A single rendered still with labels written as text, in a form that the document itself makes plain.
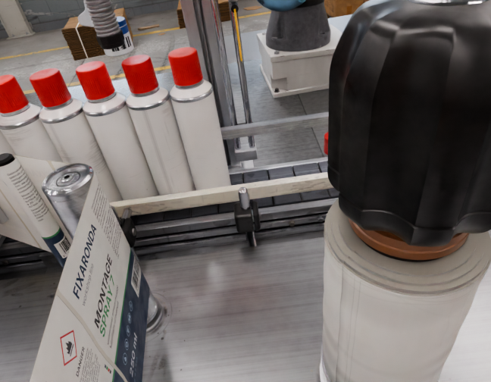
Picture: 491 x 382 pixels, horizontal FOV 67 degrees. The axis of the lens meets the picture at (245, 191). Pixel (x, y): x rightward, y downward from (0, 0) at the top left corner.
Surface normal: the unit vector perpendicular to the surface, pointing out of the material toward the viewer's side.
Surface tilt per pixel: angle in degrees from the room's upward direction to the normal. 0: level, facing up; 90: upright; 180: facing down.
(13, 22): 90
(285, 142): 0
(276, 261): 0
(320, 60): 90
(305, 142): 0
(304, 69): 90
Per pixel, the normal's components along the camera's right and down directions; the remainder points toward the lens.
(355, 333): -0.71, 0.54
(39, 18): 0.13, 0.61
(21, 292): -0.13, -0.76
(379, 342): -0.43, 0.64
